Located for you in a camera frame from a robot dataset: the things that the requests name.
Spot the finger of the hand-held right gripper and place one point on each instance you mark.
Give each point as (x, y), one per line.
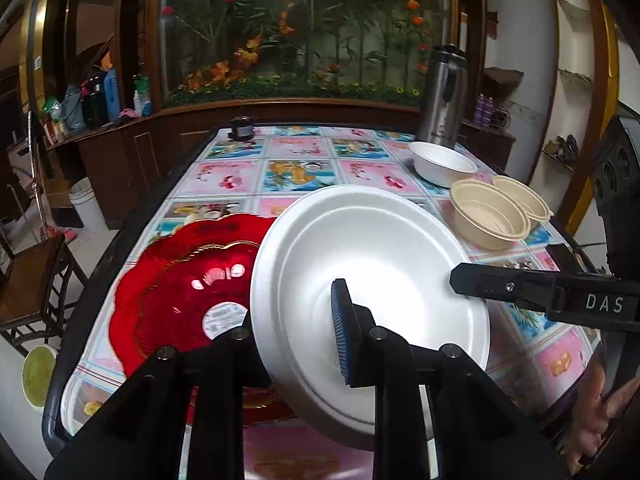
(505, 286)

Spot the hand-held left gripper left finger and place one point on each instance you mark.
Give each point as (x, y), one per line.
(235, 355)

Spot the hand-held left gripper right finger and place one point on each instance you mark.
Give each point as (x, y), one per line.
(340, 330)

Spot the beige ribbed bowl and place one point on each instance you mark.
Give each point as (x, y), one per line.
(487, 212)
(525, 197)

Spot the white foam plate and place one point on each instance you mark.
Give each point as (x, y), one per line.
(370, 240)

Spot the white foam bowl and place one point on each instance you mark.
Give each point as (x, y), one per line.
(442, 162)

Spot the person's right hand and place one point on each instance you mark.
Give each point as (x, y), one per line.
(592, 410)

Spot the dark tool on glass shelf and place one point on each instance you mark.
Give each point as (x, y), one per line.
(565, 150)

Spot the red gold-rimmed plate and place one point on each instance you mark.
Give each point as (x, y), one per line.
(200, 290)

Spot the large red scalloped plate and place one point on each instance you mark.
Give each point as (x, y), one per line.
(145, 270)

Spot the black framed table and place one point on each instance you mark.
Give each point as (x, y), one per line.
(72, 365)

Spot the white container with green lid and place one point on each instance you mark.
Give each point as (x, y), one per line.
(39, 375)

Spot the stainless steel thermos jug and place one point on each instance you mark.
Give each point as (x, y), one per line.
(442, 95)

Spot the white plastic bucket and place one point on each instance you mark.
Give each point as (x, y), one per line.
(87, 205)

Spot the wooden chair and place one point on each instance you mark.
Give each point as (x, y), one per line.
(35, 270)

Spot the small black jar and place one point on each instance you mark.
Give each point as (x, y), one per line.
(241, 129)

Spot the dark wooden cabinet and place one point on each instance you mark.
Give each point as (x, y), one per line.
(150, 145)

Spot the pink cloth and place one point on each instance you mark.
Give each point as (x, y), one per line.
(129, 114)

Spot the white spray bottle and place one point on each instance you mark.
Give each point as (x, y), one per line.
(142, 97)

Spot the blue bottle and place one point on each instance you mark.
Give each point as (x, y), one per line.
(112, 95)

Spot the black flask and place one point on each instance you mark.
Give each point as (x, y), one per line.
(94, 102)

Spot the artificial flower display case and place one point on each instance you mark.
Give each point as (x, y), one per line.
(310, 25)

